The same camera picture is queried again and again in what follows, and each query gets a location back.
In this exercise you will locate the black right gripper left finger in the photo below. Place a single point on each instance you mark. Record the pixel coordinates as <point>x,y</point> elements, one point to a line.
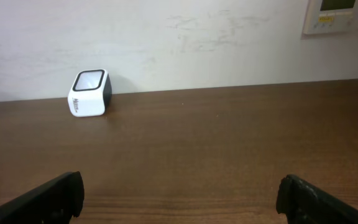
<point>56,201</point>

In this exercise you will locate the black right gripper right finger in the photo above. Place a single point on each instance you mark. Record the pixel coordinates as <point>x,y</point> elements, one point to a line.
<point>301,203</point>

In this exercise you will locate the white barcode scanner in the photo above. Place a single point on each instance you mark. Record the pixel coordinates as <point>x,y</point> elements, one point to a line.
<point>90,94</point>

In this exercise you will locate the beige wall control panel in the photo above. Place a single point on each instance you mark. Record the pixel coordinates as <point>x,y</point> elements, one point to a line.
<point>330,16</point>

